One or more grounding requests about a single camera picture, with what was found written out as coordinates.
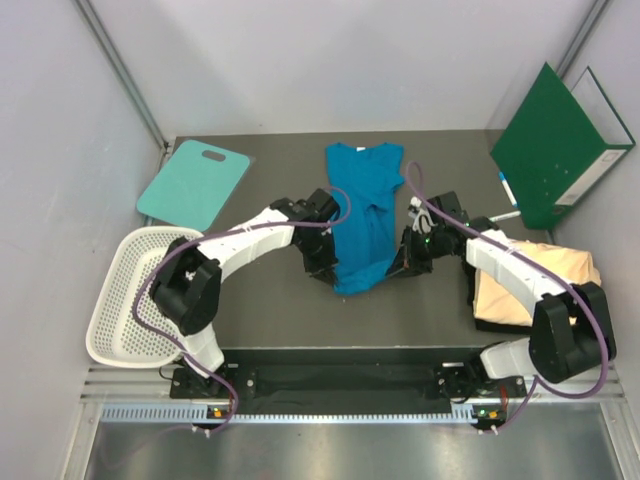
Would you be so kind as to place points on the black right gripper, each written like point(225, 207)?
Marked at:
point(406, 256)

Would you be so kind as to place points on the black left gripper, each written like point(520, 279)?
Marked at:
point(314, 267)

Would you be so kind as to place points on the blue t shirt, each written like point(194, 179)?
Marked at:
point(365, 242)

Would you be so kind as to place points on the cream t shirt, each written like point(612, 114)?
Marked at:
point(493, 303)

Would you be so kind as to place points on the black t shirt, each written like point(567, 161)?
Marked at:
point(482, 325)

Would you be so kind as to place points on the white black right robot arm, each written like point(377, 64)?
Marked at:
point(571, 330)

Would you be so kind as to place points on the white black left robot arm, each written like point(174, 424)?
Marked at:
point(187, 288)

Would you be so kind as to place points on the white green marker pen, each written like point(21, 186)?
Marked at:
point(505, 216)

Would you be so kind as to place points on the white blue marker pen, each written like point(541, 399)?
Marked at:
point(510, 195)

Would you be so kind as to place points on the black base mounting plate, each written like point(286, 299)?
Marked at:
point(361, 388)

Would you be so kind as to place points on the teal cutting board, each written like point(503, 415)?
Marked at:
point(191, 189)

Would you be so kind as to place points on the green lever arch binder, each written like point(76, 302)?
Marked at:
point(558, 145)

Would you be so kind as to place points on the grey slotted cable duct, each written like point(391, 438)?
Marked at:
point(209, 415)

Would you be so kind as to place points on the aluminium frame rail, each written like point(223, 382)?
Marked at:
point(98, 30)

